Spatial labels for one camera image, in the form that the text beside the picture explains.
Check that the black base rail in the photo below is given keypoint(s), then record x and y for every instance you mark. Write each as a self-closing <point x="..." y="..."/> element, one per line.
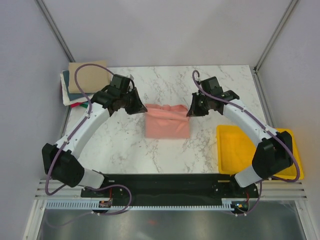
<point x="191" y="189"/>

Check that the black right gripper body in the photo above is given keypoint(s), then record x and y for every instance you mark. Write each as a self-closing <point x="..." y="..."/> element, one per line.
<point x="208" y="97"/>

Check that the right aluminium frame post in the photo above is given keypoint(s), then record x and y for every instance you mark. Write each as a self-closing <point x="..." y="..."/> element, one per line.
<point x="281" y="24"/>

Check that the yellow plastic bin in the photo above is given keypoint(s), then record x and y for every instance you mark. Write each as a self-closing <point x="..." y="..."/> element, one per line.
<point x="235" y="152"/>

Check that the pink t shirt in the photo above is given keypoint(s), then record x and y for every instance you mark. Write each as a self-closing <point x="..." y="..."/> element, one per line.
<point x="167" y="122"/>

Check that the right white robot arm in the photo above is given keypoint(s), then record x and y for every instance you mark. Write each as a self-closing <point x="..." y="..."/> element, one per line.
<point x="273" y="149"/>

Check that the folded dark blue t shirt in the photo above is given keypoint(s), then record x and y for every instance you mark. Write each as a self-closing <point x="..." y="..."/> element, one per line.
<point x="73" y="88"/>

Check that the folded green t shirt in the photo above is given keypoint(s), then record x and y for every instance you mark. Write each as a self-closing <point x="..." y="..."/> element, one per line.
<point x="84" y="104"/>

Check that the aluminium frame post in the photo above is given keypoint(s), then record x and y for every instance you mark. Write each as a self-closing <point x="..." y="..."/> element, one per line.
<point x="281" y="24"/>
<point x="54" y="29"/>

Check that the folded red t shirt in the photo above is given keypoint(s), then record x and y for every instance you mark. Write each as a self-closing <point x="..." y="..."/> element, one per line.
<point x="76" y="104"/>

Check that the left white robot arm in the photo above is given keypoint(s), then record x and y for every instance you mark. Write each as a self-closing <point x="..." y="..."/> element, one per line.
<point x="60" y="160"/>

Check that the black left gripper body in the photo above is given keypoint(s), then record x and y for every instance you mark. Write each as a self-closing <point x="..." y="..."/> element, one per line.
<point x="123" y="97"/>

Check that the white slotted cable duct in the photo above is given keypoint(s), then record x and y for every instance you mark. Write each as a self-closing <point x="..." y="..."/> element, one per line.
<point x="99" y="205"/>

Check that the left aluminium frame post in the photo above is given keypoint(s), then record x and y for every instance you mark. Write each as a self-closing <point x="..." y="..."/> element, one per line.
<point x="54" y="29"/>

